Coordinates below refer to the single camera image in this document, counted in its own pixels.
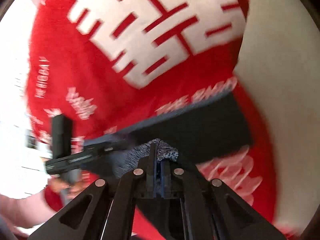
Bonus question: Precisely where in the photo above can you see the black pants with grey waistband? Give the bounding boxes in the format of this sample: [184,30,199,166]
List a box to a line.
[81,92,253,178]

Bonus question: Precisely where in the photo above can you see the person's left hand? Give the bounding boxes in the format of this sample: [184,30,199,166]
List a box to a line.
[48,177,86,200]

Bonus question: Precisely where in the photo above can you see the red blanket with white print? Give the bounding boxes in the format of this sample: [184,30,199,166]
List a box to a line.
[27,0,284,239]

